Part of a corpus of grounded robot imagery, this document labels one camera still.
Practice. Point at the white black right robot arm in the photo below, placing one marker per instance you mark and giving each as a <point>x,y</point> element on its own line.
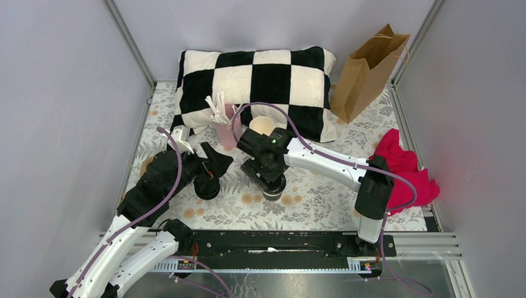
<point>368,178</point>

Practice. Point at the pink cup holder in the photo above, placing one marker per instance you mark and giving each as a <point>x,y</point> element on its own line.
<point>225,133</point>

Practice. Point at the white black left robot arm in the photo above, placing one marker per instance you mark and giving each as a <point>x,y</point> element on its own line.
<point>107,273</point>

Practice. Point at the red cloth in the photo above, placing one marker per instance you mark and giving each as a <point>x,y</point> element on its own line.
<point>405,164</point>

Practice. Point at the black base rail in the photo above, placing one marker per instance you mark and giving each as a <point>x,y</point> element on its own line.
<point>252,249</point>

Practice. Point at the brown paper bag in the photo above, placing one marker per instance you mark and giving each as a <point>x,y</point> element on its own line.
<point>366,73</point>

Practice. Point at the black white checkered pillow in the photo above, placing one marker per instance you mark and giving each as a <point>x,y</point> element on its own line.
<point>279,84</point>

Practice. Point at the stack of paper cups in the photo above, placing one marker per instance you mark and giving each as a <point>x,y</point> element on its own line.
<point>262,125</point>

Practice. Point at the brown cardboard cup carrier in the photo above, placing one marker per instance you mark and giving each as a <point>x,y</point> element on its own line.
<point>144,165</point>

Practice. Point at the floral table mat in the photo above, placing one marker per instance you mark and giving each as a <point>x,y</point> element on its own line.
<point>309,202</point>

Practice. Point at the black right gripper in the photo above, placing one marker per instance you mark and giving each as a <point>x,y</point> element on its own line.
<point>250,168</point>

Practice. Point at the white wrapped straws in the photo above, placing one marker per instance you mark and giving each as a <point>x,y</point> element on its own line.
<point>219,109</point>

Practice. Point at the black cup lid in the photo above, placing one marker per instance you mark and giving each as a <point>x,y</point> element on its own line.
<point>272,191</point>

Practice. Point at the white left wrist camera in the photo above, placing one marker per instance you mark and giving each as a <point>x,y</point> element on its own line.
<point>180,135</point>

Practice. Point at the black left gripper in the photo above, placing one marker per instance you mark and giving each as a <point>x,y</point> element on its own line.
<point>221,162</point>

